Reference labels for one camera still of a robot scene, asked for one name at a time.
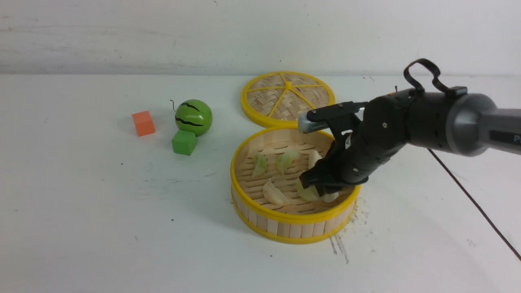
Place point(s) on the orange foam cube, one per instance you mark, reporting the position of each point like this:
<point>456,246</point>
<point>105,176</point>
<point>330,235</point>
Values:
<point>143,123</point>

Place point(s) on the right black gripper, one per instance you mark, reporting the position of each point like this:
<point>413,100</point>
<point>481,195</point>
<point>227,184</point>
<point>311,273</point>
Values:
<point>356,155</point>

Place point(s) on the green dumpling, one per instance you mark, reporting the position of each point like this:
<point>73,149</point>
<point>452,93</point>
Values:
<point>286,159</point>
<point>260,165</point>

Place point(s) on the bamboo steamer lid yellow rim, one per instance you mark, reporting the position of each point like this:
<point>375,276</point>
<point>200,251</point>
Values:
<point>277,99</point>

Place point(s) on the beige dumpling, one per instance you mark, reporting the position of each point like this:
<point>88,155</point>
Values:
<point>273,195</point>
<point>313,157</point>
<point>328,198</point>

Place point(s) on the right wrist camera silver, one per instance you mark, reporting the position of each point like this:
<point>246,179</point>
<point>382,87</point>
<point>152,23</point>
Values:
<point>339,118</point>

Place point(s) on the green foam cube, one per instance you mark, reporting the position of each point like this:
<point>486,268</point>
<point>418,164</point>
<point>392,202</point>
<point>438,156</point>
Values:
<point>184,142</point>

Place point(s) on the pale yellow dumpling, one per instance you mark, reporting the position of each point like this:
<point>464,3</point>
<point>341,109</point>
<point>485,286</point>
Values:
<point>309,194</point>

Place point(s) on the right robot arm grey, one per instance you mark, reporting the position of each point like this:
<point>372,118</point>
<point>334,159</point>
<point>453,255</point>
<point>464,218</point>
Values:
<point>465,124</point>

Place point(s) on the bamboo steamer tray yellow rim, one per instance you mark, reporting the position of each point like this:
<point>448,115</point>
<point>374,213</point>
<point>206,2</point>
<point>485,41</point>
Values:
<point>300,222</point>

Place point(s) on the green toy watermelon ball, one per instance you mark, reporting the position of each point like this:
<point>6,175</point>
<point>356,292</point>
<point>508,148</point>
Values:
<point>193,115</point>

